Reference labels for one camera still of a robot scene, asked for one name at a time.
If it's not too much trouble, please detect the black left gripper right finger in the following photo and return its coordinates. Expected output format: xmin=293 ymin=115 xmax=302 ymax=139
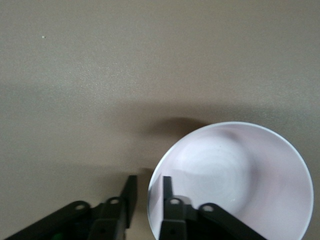
xmin=158 ymin=175 xmax=267 ymax=240

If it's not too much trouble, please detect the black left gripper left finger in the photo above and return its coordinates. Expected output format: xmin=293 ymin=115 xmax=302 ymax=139
xmin=3 ymin=175 xmax=138 ymax=240

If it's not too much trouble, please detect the pink bowl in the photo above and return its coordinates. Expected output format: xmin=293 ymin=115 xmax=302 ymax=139
xmin=147 ymin=121 xmax=315 ymax=240

